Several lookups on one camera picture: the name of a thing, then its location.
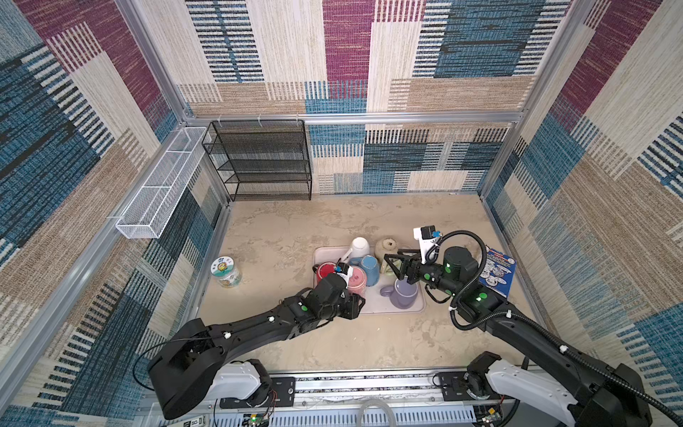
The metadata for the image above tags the pink patterned mug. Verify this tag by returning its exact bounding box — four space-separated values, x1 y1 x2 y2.
348 266 367 296

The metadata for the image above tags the small labelled jar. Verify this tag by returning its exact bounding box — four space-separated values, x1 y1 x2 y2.
211 256 242 288

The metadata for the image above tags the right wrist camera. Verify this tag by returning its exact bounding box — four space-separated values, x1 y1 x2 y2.
414 225 441 265

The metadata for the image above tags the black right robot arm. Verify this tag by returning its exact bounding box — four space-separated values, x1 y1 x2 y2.
384 245 662 426

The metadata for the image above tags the purple mug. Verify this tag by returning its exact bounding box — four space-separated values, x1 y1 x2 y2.
380 279 419 310

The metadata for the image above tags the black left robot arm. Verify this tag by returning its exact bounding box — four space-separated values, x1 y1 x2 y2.
147 274 366 420

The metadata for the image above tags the beige ceramic teapot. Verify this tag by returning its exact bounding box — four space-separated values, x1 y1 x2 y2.
375 238 398 263

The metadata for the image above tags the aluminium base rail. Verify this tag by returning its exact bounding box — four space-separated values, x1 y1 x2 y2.
212 365 593 427

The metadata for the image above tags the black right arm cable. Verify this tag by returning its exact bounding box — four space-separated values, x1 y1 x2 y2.
423 230 683 427

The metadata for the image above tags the blue polka dot mug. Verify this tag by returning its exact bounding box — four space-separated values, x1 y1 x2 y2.
350 254 381 288

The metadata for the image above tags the black wire mesh shelf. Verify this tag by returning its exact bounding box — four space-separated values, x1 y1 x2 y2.
203 119 313 202

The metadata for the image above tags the white mug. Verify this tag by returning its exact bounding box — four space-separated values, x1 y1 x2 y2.
341 237 370 263

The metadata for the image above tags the white plastic tray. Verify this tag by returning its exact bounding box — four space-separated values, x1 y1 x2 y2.
313 247 426 315

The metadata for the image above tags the red mug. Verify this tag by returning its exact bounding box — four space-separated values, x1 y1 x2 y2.
313 262 336 284

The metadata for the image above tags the white wire mesh basket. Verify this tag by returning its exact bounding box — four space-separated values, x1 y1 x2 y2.
116 127 207 239

